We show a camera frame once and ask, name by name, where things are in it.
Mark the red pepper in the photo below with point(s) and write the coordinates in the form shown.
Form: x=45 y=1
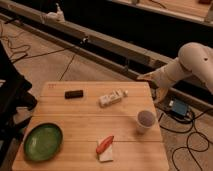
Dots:
x=104 y=145

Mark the blue power box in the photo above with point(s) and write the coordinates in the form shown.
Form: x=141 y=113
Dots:
x=178 y=107

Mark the long metal rail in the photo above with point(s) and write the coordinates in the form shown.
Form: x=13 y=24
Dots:
x=147 y=38

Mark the white object on rail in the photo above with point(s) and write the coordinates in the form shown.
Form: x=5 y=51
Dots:
x=58 y=15

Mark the small black rectangular block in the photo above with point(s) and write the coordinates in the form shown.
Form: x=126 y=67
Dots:
x=73 y=94

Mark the white paper cup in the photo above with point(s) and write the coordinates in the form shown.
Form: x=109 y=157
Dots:
x=145 y=121

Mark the green ceramic bowl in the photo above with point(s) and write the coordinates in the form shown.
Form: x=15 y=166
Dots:
x=43 y=142

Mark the black chair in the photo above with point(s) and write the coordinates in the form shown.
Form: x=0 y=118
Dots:
x=13 y=93

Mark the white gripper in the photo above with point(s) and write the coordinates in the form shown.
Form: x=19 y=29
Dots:
x=148 y=77

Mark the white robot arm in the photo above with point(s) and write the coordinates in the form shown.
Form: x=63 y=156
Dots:
x=192 y=59

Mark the white folded napkin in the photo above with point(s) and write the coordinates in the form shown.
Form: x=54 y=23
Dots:
x=107 y=153

